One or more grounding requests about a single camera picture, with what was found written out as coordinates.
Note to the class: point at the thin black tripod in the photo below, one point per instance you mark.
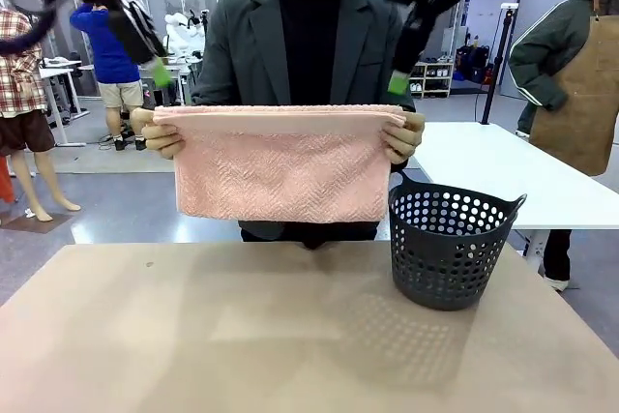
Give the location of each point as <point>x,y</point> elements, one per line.
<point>205,21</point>

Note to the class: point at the wooden shoe shelf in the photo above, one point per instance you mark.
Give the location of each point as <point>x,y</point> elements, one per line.
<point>435,77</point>

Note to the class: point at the person in brown apron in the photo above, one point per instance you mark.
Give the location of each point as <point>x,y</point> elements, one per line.
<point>575,94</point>

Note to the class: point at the brown floor mat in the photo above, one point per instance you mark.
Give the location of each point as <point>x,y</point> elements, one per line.
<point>34,223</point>

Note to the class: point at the dark grey perforated laundry basket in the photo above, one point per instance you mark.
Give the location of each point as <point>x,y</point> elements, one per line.
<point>450,258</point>

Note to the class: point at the person's right gloved hand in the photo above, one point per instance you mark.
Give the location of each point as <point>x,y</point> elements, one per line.
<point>159,139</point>

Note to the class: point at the pink towel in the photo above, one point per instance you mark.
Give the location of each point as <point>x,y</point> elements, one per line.
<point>280,166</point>

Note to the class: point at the white desk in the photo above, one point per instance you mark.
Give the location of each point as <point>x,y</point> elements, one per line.
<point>60,74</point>

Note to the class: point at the white table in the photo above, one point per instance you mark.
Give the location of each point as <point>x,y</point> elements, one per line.
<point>508,176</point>

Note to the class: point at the black equipment bags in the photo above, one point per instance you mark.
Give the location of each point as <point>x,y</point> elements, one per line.
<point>471,65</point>

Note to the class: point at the person's left gloved hand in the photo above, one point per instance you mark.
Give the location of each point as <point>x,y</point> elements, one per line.
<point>403,139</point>

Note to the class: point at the person in dark blazer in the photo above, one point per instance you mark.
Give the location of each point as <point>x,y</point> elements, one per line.
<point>309,45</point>

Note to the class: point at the black tripod pole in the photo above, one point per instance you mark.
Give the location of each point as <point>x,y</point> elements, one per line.
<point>495,69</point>

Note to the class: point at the white robot figure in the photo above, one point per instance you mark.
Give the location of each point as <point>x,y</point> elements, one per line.
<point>184,36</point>

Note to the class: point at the grey workbench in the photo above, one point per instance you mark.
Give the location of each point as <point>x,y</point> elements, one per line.
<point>186,79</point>

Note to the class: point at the person in blue hoodie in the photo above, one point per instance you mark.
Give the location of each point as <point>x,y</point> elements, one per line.
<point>116,74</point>

